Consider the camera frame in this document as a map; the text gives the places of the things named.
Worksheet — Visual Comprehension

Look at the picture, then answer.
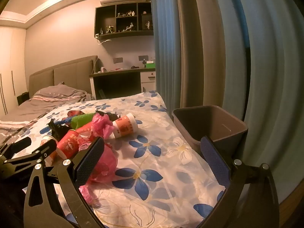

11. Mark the white cable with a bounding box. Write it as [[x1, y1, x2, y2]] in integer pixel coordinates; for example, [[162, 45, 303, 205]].
[[95, 34, 112, 45]]

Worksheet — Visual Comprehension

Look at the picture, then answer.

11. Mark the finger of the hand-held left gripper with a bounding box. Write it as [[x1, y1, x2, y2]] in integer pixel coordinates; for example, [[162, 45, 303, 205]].
[[0, 137, 32, 158], [0, 139, 58, 179]]

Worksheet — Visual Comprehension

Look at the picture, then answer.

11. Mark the small pink plastic bag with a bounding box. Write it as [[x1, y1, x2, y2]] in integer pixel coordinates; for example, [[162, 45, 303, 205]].
[[91, 113, 116, 140]]

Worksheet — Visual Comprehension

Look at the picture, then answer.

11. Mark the grey padded headboard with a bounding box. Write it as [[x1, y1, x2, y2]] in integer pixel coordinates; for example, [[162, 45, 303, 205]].
[[28, 55, 98, 98]]

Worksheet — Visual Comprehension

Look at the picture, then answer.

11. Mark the large red paper cup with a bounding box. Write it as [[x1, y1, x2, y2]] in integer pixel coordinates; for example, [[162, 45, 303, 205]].
[[56, 129, 83, 159]]

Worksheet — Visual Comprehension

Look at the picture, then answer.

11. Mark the black nightstand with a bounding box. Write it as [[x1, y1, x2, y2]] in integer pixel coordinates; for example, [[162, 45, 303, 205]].
[[17, 92, 29, 106]]

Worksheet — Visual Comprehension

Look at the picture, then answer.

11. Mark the grey plastic bin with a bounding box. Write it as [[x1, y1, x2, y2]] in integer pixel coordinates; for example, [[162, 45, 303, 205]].
[[171, 105, 249, 163]]

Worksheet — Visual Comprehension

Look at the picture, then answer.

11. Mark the beige curtain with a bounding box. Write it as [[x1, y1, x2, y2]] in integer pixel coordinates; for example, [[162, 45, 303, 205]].
[[175, 0, 229, 114]]

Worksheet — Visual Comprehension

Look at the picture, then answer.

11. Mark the orange paper cup white rim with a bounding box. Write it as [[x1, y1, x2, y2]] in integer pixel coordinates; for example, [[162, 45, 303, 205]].
[[112, 113, 139, 139]]

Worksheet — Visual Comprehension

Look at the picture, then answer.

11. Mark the dark top desk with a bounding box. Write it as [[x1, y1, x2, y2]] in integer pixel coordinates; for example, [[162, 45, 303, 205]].
[[89, 67, 157, 100]]

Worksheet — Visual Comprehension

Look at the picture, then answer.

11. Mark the pale sheer curtain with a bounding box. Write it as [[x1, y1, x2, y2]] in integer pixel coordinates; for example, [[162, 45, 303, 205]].
[[214, 0, 304, 208]]

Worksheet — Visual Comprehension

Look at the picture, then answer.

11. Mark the large pink plastic bag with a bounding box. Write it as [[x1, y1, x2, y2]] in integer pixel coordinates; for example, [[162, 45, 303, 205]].
[[78, 142, 118, 206]]

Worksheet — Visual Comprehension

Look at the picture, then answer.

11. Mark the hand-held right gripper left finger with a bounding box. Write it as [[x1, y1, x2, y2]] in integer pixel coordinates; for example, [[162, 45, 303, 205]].
[[24, 136, 106, 228]]

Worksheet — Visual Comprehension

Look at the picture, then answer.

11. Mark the blue floral blanket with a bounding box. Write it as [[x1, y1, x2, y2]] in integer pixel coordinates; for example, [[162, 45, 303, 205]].
[[22, 90, 226, 228]]

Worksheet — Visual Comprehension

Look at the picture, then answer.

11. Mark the white wardrobe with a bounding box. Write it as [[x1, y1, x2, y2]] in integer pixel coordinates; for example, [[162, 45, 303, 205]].
[[0, 27, 27, 116]]

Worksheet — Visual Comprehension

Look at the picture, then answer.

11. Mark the black crumpled wrapper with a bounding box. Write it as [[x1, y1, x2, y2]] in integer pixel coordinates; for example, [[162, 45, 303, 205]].
[[95, 110, 123, 122]]

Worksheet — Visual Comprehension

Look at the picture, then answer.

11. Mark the group of small figurines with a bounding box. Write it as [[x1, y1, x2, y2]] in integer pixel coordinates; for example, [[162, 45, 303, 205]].
[[100, 10, 152, 34]]

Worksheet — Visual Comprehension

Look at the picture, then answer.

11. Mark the white desk drawer unit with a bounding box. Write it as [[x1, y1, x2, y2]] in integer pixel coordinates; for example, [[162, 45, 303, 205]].
[[140, 71, 157, 93]]

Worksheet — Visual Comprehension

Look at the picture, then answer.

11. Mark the black plastic bag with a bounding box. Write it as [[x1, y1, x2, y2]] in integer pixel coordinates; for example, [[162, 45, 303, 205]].
[[47, 118, 72, 139]]

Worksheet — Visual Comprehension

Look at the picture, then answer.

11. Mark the dark wall shelf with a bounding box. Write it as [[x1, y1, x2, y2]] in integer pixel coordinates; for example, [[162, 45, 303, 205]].
[[94, 2, 155, 41]]

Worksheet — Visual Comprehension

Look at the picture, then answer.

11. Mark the grey striped duvet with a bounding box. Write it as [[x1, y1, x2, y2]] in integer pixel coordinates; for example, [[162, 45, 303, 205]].
[[0, 85, 93, 146]]

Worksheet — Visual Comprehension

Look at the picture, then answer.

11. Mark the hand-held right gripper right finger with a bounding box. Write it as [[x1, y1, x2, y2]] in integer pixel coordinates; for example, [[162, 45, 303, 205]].
[[201, 136, 280, 228]]

